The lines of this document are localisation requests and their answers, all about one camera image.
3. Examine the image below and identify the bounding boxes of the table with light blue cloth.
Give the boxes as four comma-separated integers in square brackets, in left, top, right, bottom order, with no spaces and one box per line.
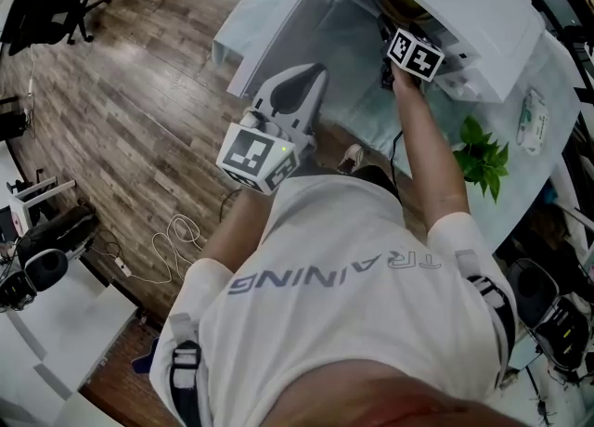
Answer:
[211,0,584,254]

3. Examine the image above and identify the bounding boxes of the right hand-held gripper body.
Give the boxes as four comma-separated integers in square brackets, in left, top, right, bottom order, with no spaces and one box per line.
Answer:
[380,28,446,89]

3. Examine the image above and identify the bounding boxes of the yellow plastic oval container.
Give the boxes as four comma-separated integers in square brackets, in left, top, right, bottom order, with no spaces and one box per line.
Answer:
[380,0,431,26]

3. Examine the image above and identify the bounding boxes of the white wet wipes packet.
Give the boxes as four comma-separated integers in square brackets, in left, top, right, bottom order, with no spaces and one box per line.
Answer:
[515,88,551,156]

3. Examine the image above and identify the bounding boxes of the grey harness strap with buckle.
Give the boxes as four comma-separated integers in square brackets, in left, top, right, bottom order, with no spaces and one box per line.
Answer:
[457,251,517,384]
[167,312,204,427]

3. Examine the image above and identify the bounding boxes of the looped white floor cable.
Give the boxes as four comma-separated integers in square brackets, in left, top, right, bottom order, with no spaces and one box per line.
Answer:
[132,213,205,286]

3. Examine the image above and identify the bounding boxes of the black office chair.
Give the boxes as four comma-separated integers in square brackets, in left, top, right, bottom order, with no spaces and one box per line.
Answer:
[0,0,112,58]

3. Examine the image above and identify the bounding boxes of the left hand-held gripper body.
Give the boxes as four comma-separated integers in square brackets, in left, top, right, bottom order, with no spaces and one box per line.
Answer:
[216,99,319,194]

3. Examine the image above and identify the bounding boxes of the black bag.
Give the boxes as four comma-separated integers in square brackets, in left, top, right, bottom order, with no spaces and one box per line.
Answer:
[18,204,99,259]

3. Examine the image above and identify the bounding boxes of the white desk frame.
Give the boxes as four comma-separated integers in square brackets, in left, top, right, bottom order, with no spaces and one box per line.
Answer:
[6,176,78,231]

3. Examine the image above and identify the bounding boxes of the person's right forearm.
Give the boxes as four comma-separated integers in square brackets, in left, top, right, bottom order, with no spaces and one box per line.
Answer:
[392,72,471,231]

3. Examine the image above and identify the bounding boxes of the person's black shorts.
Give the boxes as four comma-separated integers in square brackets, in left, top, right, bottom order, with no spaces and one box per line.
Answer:
[318,164,403,206]

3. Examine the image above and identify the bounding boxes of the person's white shirt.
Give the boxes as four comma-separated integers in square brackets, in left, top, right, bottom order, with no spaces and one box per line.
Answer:
[148,174,519,427]

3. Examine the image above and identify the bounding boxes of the green leafy plant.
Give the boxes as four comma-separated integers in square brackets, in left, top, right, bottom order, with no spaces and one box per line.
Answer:
[452,116,510,204]

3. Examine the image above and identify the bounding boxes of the thin black cable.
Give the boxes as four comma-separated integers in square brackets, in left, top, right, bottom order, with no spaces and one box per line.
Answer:
[217,188,242,222]
[388,130,406,194]

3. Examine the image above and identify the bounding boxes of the person's chin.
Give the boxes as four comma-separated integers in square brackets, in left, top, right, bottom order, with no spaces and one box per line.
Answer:
[273,359,525,427]

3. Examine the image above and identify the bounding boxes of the large white desk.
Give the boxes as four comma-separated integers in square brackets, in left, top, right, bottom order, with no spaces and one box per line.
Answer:
[0,252,140,427]

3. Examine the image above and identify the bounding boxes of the person's white shoe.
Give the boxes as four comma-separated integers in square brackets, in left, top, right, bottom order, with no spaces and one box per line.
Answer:
[336,144,366,175]

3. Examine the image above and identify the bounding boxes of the person's left forearm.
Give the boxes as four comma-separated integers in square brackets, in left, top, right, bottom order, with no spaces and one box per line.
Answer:
[199,188,276,273]

